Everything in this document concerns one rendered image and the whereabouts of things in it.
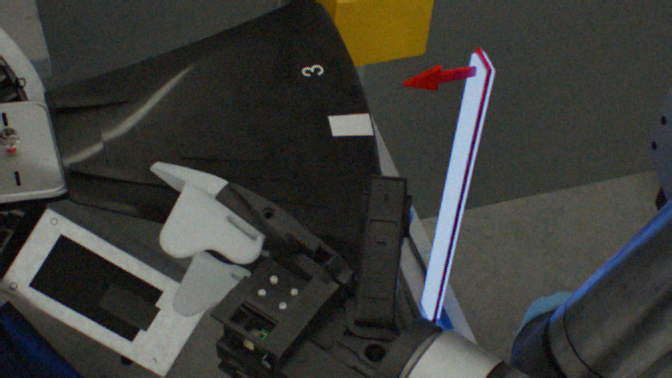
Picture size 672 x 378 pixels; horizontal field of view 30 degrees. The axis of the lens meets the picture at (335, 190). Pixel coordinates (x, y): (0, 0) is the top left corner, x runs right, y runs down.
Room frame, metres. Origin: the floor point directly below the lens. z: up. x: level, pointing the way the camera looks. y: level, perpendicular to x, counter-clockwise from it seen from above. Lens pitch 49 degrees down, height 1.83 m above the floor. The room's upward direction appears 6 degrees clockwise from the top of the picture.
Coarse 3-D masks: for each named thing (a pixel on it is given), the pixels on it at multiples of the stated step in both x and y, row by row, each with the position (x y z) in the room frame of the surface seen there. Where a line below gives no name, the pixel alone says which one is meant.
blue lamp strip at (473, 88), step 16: (480, 64) 0.69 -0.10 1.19; (480, 80) 0.68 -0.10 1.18; (464, 96) 0.70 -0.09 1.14; (464, 112) 0.70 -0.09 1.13; (464, 128) 0.69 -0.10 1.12; (464, 144) 0.69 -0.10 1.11; (464, 160) 0.68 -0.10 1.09; (448, 176) 0.70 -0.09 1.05; (448, 192) 0.70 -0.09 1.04; (448, 208) 0.69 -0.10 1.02; (448, 224) 0.69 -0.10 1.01; (448, 240) 0.68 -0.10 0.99; (432, 256) 0.70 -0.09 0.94; (432, 272) 0.70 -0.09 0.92; (432, 288) 0.69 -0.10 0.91; (432, 304) 0.68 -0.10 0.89
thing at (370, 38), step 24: (312, 0) 0.94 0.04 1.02; (336, 0) 0.88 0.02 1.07; (360, 0) 0.89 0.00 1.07; (384, 0) 0.90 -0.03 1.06; (408, 0) 0.91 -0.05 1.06; (432, 0) 0.92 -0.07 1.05; (336, 24) 0.88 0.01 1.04; (360, 24) 0.89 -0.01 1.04; (384, 24) 0.90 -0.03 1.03; (408, 24) 0.91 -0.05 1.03; (360, 48) 0.89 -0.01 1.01; (384, 48) 0.90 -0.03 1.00; (408, 48) 0.91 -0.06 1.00
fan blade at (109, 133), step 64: (192, 64) 0.66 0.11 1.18; (256, 64) 0.67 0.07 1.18; (64, 128) 0.59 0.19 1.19; (128, 128) 0.59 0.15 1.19; (192, 128) 0.60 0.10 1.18; (256, 128) 0.62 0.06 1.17; (320, 128) 0.63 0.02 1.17; (128, 192) 0.54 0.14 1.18; (256, 192) 0.57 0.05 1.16; (320, 192) 0.58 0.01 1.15
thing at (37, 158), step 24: (0, 120) 0.59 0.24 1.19; (24, 120) 0.59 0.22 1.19; (48, 120) 0.59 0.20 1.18; (24, 144) 0.57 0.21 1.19; (48, 144) 0.57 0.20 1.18; (0, 168) 0.54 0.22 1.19; (24, 168) 0.55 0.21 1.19; (48, 168) 0.55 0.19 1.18; (0, 192) 0.52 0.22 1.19; (24, 192) 0.53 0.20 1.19; (48, 192) 0.53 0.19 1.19
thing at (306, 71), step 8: (296, 64) 0.68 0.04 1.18; (304, 64) 0.68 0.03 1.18; (312, 64) 0.68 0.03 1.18; (320, 64) 0.68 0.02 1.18; (296, 72) 0.67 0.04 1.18; (304, 72) 0.68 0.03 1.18; (312, 72) 0.68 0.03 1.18; (320, 72) 0.68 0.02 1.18; (328, 72) 0.68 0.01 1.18; (304, 80) 0.67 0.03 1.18; (312, 80) 0.67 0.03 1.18; (320, 80) 0.67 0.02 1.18
